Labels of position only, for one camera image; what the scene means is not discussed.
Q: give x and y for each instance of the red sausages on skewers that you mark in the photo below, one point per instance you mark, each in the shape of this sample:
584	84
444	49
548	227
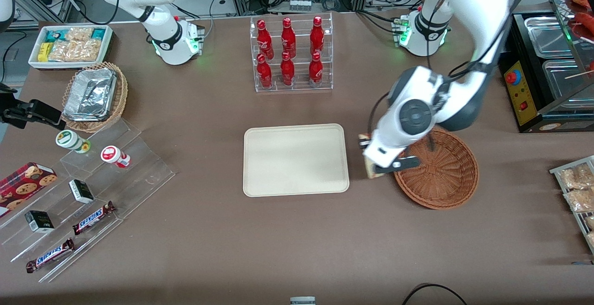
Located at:
584	17

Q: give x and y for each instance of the yellow snack packet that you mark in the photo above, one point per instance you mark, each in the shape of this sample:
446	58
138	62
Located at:
44	52

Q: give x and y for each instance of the small black box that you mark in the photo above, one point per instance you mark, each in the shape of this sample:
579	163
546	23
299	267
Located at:
39	221
81	191

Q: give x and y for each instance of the steel warmer pan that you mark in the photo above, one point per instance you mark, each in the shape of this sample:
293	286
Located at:
564	80
547	35

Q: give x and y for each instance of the white snack bin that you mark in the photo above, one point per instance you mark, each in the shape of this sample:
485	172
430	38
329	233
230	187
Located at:
109	47

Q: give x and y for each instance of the white power strip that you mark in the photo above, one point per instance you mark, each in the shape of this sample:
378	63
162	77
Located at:
300	4

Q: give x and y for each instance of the grey tray of snack packets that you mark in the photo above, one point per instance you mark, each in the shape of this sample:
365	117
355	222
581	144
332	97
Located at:
557	171

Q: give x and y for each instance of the red cookie box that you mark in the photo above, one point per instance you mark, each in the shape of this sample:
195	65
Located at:
23	186

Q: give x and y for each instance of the triangle sandwich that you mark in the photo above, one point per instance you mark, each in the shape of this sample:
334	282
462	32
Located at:
371	171

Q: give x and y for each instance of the Snickers chocolate bar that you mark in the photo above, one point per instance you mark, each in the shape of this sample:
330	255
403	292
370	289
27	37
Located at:
93	218
48	255

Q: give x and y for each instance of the red cola bottle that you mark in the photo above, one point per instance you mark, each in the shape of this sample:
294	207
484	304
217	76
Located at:
287	70
264	40
315	70
264	73
317	38
288	39

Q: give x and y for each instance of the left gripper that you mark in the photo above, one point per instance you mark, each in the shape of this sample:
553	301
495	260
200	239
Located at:
363	144

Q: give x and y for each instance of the silver foil tray stack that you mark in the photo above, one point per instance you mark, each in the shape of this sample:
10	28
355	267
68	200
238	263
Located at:
90	96

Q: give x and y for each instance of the red lidded yogurt cup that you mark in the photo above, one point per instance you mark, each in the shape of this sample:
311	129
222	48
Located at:
111	154

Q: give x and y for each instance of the clear acrylic stepped display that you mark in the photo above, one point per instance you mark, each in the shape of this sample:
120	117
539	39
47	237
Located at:
139	170

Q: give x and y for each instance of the black food warmer yellow panel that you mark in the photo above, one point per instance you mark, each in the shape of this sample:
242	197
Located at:
524	96

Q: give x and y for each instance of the clear rice cracker packet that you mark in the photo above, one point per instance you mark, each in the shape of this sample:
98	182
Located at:
74	50

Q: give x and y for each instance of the light wicker basket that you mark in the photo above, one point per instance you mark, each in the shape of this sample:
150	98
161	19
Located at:
121	96

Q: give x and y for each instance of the green lidded yogurt cup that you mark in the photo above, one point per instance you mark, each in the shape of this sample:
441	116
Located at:
69	139

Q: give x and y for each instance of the clear puffed snack packet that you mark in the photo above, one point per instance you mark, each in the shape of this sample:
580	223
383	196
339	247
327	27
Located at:
577	177
580	200

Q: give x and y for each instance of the small grey device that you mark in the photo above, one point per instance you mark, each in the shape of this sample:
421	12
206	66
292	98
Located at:
302	301

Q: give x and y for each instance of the clear acrylic bottle rack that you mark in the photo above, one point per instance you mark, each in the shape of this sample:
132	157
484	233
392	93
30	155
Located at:
299	84

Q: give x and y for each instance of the round brown wicker basket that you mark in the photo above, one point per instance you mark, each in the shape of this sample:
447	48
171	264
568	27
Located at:
445	179

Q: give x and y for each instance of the beige plastic serving tray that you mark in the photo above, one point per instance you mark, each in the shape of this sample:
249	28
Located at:
297	161

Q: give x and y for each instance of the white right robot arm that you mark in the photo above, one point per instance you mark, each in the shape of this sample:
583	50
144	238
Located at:
162	31

